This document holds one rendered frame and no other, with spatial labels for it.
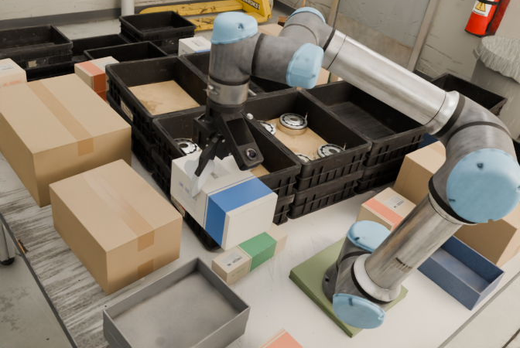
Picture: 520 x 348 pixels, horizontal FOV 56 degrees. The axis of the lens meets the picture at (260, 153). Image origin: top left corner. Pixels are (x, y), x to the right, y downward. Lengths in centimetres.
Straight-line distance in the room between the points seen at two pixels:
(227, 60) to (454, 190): 44
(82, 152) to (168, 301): 54
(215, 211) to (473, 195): 46
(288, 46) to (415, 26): 380
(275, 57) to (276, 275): 76
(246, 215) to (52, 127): 81
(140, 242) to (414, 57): 369
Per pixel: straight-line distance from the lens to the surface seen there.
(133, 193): 137
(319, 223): 161
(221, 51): 84
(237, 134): 90
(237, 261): 135
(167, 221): 129
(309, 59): 82
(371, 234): 123
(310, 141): 175
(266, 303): 135
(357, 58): 94
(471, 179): 87
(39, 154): 149
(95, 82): 200
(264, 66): 83
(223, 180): 99
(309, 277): 139
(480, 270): 166
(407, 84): 96
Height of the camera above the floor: 174
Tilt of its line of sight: 34 degrees down
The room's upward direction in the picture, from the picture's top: 10 degrees clockwise
